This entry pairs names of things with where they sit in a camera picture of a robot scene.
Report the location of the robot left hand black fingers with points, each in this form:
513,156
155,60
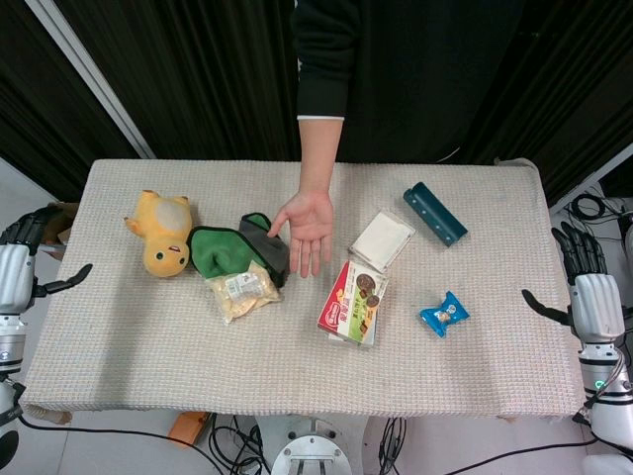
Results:
15,267

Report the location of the beige woven tablecloth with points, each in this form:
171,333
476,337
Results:
148,356

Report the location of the teal rectangular box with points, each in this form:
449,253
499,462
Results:
435,213

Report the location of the red green biscuit box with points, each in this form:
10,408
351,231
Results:
352,307

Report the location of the person's bare hand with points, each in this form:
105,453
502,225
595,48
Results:
310,222

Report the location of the brown cardboard box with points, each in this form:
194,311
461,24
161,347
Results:
64,222

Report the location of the small blue snack packet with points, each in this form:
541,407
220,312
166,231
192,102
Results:
444,314

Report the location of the orange object under table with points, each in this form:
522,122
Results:
187,429

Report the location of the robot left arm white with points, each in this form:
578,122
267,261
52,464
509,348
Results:
9,346

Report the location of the white frame post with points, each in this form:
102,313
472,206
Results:
94,79

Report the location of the yellow plush toy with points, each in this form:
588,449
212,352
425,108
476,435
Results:
160,232

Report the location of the black curtain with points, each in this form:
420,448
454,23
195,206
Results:
198,74

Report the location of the clear bag of yellow snacks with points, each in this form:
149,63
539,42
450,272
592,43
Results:
242,294

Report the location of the green and grey cloth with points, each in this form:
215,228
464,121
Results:
217,247

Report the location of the metal robot base column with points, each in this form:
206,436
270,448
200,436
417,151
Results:
309,447

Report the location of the robot right hand black fingers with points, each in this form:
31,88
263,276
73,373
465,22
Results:
596,307

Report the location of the person's bare forearm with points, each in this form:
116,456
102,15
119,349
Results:
319,153

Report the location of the person's black sweater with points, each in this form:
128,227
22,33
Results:
405,74

